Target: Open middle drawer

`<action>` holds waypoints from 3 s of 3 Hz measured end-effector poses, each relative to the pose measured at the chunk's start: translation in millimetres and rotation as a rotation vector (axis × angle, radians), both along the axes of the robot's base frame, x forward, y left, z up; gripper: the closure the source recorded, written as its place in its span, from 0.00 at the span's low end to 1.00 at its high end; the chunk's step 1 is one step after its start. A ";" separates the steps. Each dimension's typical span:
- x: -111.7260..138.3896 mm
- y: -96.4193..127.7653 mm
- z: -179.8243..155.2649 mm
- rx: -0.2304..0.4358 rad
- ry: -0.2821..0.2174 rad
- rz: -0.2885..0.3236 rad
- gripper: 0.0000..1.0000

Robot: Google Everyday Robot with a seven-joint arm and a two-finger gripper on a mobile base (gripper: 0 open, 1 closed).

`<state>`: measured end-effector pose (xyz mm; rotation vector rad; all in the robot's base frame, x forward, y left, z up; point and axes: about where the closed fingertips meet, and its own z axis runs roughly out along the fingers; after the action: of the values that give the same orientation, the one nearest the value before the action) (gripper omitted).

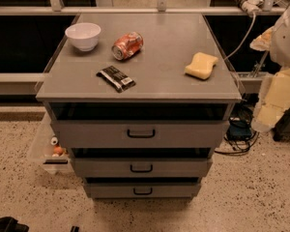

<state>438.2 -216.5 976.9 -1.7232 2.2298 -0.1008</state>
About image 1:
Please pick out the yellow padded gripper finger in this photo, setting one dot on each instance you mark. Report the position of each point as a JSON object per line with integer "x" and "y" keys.
{"x": 263, "y": 41}

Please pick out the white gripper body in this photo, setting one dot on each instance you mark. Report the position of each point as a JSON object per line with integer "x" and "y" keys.
{"x": 286, "y": 43}

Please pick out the grey drawer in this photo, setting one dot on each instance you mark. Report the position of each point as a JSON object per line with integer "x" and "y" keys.
{"x": 134, "y": 190}
{"x": 140, "y": 134}
{"x": 141, "y": 168}

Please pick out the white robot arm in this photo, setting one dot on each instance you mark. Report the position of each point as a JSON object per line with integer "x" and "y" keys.
{"x": 280, "y": 45}

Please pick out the grey drawer cabinet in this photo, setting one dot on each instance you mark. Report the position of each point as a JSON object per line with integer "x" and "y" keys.
{"x": 163, "y": 92}

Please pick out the grey bottom drawer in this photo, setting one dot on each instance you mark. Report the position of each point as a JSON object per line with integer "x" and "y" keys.
{"x": 134, "y": 190}

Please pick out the grey top drawer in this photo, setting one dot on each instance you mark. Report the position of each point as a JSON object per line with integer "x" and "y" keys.
{"x": 140, "y": 134}

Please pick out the dark cabinet at right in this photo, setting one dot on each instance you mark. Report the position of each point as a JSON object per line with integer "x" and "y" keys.
{"x": 282, "y": 127}

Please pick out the white power strip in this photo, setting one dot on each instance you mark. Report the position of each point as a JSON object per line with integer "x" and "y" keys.
{"x": 249, "y": 6}

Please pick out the yellow sponge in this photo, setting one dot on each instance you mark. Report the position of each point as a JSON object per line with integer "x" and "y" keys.
{"x": 201, "y": 65}

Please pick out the crushed orange soda can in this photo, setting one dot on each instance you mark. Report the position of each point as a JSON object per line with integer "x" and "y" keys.
{"x": 126, "y": 46}

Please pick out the black snack packet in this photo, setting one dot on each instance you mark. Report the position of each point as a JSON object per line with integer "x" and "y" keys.
{"x": 117, "y": 79}

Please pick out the white bowl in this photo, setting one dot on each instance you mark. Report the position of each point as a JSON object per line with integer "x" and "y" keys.
{"x": 84, "y": 36}

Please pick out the clear plastic storage bin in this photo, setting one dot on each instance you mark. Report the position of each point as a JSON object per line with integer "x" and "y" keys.
{"x": 46, "y": 150}

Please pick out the small black floor object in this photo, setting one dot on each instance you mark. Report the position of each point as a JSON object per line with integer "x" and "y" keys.
{"x": 74, "y": 229}

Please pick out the black bag on floor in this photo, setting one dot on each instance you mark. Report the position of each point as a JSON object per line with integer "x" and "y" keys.
{"x": 9, "y": 224}

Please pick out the blue box with cables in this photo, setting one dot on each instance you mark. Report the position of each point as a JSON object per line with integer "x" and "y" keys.
{"x": 240, "y": 136}

